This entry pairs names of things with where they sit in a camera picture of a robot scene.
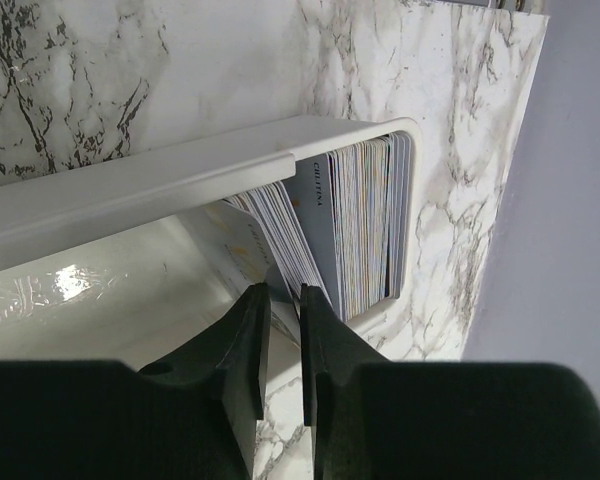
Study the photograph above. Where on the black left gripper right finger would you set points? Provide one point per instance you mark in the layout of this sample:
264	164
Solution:
373	418

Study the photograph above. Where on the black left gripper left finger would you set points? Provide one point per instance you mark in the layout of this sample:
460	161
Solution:
191	414

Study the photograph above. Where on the white plastic card tray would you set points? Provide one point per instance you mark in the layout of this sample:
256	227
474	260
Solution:
108	262

